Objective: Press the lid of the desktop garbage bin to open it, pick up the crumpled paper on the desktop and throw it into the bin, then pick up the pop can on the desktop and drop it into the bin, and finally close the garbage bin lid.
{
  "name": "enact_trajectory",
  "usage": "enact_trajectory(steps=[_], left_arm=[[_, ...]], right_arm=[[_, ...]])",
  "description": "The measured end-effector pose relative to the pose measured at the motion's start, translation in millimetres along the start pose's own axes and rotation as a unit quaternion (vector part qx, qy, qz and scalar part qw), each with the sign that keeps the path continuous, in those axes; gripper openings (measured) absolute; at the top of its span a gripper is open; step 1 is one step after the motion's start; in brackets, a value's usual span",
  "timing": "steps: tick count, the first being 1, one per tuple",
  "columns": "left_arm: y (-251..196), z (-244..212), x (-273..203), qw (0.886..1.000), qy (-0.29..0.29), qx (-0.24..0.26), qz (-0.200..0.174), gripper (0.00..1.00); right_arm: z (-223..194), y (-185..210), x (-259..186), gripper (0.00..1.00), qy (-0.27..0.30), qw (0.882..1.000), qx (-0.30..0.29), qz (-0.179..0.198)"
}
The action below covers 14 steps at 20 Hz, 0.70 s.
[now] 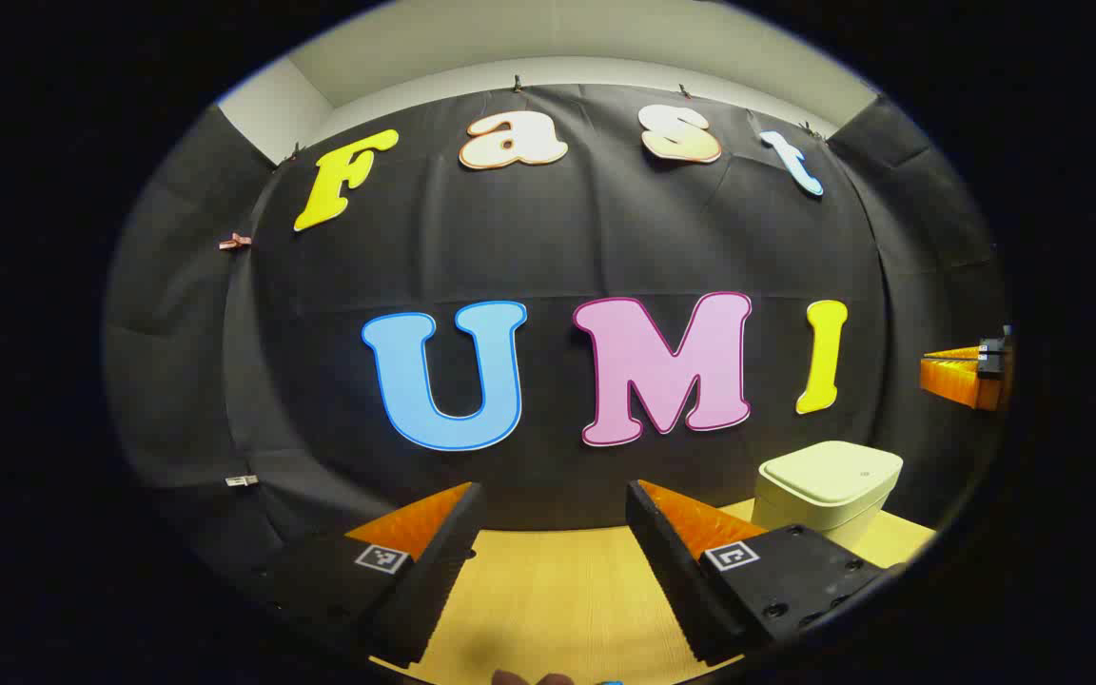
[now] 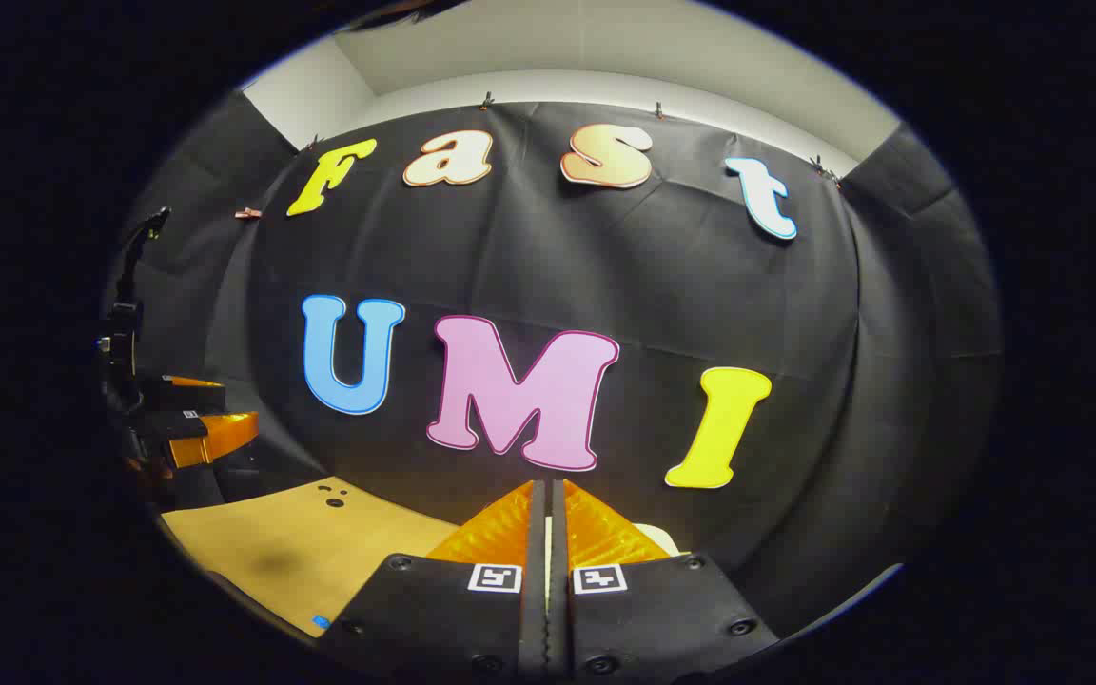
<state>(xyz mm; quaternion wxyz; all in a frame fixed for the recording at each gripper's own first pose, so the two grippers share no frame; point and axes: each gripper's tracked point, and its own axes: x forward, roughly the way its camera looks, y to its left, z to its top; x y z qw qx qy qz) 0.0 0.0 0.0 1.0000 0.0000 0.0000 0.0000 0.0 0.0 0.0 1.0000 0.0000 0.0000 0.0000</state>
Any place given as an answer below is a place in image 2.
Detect green desktop garbage bin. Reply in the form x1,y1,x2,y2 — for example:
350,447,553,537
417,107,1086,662
632,522,680,558

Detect black backdrop cloth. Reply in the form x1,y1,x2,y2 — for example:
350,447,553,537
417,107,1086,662
101,90,1004,648

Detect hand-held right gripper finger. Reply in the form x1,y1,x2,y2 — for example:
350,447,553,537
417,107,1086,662
549,479,782,678
315,479,550,678

